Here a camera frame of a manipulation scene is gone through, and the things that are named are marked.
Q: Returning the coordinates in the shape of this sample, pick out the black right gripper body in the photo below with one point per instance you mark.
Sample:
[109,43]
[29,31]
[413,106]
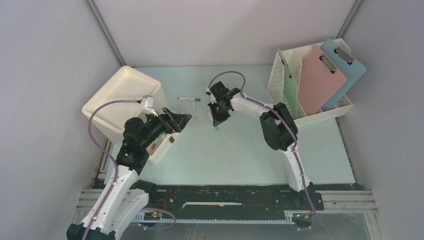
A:
[220,113]

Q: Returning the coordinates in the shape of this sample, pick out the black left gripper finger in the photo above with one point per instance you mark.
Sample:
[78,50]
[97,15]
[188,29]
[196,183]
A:
[179,121]
[169,112]

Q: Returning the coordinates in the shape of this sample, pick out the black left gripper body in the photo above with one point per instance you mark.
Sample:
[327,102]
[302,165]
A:
[168,127]

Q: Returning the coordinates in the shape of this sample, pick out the white marker yellow cap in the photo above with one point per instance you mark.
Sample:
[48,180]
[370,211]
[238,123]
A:
[194,111]

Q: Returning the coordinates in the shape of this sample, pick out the white marker green tip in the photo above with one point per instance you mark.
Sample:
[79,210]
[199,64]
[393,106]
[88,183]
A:
[217,128]

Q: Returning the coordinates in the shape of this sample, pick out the white drawer cabinet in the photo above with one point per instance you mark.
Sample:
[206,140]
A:
[126,84]

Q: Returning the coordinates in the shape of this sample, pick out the green clipboard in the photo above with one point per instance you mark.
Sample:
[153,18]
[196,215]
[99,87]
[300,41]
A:
[290,63]

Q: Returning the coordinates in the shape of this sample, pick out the pink clipboard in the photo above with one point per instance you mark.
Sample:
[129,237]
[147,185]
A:
[320,79]

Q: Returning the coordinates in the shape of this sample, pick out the blue clipboard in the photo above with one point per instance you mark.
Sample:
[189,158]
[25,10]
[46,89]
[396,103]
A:
[348,65]

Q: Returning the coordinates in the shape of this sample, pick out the white marker brown tip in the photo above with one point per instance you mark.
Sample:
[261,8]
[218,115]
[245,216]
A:
[154,144]

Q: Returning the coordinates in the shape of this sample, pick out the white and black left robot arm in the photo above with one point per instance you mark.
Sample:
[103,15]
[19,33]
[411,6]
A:
[124,194]

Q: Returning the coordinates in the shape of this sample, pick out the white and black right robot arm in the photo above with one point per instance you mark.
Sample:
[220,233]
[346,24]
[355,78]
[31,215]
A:
[278,127]

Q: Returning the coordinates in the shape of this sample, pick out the white marker green cap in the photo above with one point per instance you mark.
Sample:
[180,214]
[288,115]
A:
[189,99]

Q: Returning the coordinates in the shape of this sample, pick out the white perforated file organizer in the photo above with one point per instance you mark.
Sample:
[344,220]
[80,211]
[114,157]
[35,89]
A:
[275,86]

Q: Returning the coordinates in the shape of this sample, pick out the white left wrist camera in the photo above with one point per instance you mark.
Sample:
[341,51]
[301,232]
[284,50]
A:
[147,105]

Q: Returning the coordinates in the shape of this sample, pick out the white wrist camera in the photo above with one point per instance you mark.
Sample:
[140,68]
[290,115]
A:
[208,91]
[147,105]

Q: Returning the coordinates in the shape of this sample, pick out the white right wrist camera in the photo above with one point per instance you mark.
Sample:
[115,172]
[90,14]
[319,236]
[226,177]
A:
[208,91]

